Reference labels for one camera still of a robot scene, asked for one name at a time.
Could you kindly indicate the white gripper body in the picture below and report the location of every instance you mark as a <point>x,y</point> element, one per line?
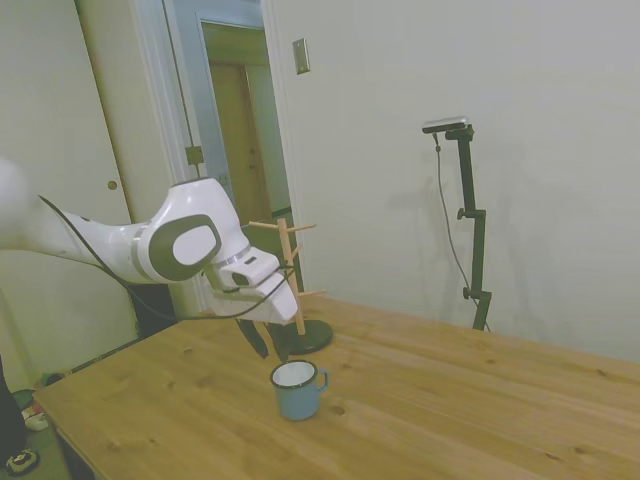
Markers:
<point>270,305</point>

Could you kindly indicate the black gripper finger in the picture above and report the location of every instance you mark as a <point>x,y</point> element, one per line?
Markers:
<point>256,342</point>
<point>281,345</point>

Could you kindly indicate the blue enamel mug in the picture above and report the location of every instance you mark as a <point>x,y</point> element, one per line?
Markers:
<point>297,397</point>

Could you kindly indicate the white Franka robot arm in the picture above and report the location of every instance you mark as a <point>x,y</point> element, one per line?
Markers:
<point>185,245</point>

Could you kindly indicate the wooden mug tree black base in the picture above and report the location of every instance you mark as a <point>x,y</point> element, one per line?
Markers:
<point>287,245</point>

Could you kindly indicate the brass door hinge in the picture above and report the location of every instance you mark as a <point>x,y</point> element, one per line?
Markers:
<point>193,155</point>

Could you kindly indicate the white shoe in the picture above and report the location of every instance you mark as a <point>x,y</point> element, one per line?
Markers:
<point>35,420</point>

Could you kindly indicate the white door with knob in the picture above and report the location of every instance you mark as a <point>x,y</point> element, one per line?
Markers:
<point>60,125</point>

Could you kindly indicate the white door frame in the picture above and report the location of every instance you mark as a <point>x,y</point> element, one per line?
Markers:
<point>280,150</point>

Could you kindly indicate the black camera stand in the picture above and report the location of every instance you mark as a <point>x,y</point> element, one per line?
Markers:
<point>475,225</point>

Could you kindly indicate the metal wall switch plate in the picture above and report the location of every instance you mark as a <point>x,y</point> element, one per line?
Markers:
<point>301,56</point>

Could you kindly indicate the grey stereo camera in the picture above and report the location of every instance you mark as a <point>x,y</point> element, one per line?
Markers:
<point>446,124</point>

